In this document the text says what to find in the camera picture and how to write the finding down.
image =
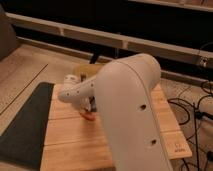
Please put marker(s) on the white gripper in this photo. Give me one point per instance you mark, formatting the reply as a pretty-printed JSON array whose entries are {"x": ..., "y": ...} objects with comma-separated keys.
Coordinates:
[{"x": 89, "y": 104}]

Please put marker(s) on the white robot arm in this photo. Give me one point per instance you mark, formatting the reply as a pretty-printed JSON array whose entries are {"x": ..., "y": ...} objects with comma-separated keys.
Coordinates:
[{"x": 122, "y": 91}]

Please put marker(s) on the orange marker pen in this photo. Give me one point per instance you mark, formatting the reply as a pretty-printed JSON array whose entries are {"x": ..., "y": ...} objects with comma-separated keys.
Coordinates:
[{"x": 88, "y": 116}]

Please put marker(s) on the wooden stool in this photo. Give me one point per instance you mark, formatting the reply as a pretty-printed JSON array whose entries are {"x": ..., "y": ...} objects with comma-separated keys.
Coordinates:
[{"x": 86, "y": 71}]

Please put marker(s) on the black stand leg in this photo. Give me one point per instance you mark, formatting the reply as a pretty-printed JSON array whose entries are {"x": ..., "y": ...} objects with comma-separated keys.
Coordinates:
[{"x": 95, "y": 57}]

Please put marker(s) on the dark floor mat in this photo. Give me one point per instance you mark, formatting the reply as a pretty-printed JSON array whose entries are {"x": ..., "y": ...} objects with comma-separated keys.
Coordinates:
[{"x": 23, "y": 140}]

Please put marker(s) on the grey couch corner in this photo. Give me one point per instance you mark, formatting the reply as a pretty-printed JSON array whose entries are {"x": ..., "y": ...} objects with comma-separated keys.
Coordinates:
[{"x": 8, "y": 39}]

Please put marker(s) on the wooden shelf rail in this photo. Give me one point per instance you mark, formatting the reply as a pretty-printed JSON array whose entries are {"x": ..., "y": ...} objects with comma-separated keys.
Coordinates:
[{"x": 163, "y": 50}]

